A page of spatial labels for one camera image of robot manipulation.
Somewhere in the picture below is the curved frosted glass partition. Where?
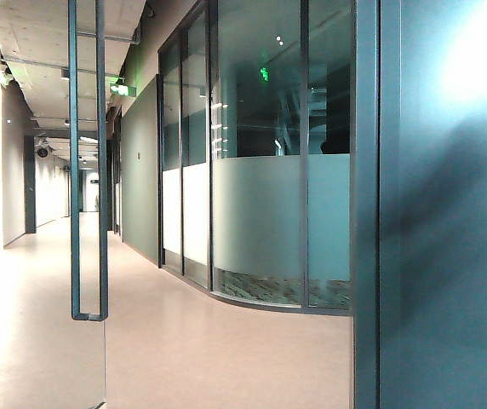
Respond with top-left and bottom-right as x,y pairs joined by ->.
157,0 -> 354,317

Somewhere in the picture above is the green illuminated exit sign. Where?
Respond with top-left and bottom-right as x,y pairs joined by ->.
110,76 -> 138,99

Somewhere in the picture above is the grey ceiling conduit pipe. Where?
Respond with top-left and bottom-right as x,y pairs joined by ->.
77,30 -> 142,45

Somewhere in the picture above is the frameless glass door panel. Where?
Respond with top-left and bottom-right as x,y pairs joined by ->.
0,0 -> 109,409

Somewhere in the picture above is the dark metal door frame post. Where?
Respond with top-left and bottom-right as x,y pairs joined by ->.
351,0 -> 382,409

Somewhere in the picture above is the dark metal door pull handle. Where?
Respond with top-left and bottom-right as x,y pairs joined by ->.
67,0 -> 110,321

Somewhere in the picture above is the dark grey wall pillar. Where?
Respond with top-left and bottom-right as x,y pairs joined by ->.
23,135 -> 37,235

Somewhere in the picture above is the white ceiling-mounted camera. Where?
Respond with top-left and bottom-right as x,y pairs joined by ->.
0,60 -> 15,88

